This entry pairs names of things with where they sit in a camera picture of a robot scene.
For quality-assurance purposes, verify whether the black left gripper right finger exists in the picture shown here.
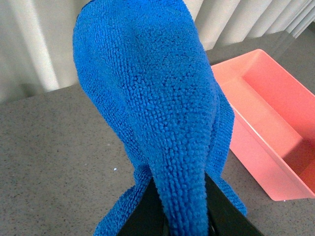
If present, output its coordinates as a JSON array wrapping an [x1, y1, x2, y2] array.
[[205, 175, 263, 236]]

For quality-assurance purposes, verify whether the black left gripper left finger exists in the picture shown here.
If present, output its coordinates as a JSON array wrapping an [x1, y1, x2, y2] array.
[[118, 180, 170, 236]]

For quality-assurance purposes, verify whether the blue microfiber cloth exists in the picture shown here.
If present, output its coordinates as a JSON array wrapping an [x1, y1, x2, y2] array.
[[73, 0, 247, 236]]

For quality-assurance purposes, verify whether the pink plastic bin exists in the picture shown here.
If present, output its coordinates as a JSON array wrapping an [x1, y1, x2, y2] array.
[[212, 49, 315, 201]]

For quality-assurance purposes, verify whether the grey pleated curtain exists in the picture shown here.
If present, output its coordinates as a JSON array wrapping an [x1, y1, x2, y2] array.
[[0, 0, 315, 103]]

